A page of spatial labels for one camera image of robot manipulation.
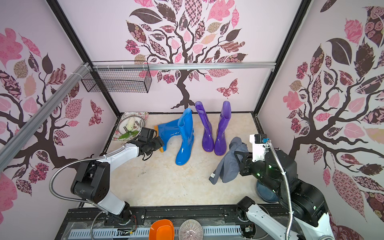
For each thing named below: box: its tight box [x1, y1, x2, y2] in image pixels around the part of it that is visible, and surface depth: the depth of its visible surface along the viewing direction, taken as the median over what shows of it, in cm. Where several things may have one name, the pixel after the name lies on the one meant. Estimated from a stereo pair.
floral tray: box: [112, 111, 149, 141], surface depth 112 cm
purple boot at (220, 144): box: [214, 100, 232, 156], surface depth 96 cm
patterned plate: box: [118, 115, 145, 138], surface depth 112 cm
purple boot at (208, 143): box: [195, 101, 214, 152], surface depth 99 cm
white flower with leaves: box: [118, 117, 140, 140], surface depth 109 cm
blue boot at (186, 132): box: [175, 108, 195, 166], surface depth 93 cm
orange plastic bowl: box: [149, 219, 175, 240], surface depth 70 cm
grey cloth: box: [208, 136, 249, 185], surface depth 56 cm
